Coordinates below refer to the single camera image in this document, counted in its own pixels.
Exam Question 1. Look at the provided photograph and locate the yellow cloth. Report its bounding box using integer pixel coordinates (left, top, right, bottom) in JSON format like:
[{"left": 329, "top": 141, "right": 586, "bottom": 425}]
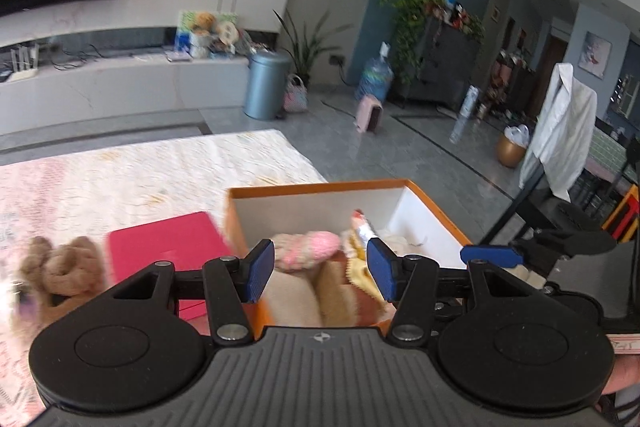
[{"left": 341, "top": 232, "right": 385, "bottom": 306}]

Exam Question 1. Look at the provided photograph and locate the red storage box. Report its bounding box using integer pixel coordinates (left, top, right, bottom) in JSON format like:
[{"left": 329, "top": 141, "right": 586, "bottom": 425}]
[{"left": 106, "top": 210, "right": 237, "bottom": 323}]

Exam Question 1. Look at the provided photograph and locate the pink crochet toy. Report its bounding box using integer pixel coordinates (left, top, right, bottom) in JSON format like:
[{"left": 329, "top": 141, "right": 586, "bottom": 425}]
[{"left": 271, "top": 231, "right": 341, "bottom": 272}]

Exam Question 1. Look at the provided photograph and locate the gold round pot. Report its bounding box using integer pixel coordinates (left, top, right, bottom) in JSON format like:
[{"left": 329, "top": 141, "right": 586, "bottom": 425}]
[{"left": 496, "top": 133, "right": 526, "bottom": 169}]

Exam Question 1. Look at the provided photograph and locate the white shirt on chair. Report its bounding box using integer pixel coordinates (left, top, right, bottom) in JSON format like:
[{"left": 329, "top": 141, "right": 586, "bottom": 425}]
[{"left": 518, "top": 63, "right": 598, "bottom": 202}]

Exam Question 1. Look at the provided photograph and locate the orange cardboard box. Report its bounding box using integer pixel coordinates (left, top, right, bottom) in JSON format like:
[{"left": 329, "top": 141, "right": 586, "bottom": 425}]
[{"left": 224, "top": 179, "right": 470, "bottom": 335}]

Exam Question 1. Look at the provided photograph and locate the lace pink tablecloth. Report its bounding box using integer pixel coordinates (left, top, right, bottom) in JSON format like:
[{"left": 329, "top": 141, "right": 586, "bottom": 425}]
[{"left": 1, "top": 129, "right": 324, "bottom": 426}]

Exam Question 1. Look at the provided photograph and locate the pink small heater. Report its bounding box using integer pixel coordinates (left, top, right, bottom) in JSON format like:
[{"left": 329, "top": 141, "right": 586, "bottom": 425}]
[{"left": 356, "top": 94, "right": 383, "bottom": 133}]

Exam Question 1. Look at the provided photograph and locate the brown plush toy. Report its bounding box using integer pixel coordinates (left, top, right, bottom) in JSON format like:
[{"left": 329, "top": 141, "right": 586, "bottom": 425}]
[{"left": 17, "top": 236, "right": 106, "bottom": 327}]

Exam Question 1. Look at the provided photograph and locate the woven small basket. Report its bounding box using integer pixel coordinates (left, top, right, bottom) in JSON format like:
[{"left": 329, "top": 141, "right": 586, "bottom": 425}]
[{"left": 283, "top": 74, "right": 308, "bottom": 114}]

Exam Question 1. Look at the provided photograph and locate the blue water jug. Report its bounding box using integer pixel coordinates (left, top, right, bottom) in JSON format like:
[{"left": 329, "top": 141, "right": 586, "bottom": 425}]
[{"left": 355, "top": 42, "right": 394, "bottom": 104}]

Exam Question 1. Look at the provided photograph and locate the blue-grey trash bin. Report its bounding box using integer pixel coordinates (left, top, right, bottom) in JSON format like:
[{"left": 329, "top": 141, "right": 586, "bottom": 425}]
[{"left": 244, "top": 51, "right": 291, "bottom": 120}]

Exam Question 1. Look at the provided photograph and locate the white marble tv console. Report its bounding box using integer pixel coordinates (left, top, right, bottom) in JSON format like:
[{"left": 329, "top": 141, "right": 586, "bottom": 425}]
[{"left": 1, "top": 55, "right": 250, "bottom": 134}]

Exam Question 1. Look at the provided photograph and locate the teddy bear on console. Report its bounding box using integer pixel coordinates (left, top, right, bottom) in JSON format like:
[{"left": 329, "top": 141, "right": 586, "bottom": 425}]
[{"left": 190, "top": 12, "right": 215, "bottom": 60}]

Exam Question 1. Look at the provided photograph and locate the green potted plant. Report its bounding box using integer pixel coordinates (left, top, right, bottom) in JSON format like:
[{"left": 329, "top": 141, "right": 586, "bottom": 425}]
[{"left": 273, "top": 10, "right": 352, "bottom": 88}]

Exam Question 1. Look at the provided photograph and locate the white wifi router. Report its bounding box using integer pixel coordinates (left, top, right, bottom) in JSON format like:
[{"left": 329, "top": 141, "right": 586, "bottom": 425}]
[{"left": 8, "top": 43, "right": 39, "bottom": 82}]

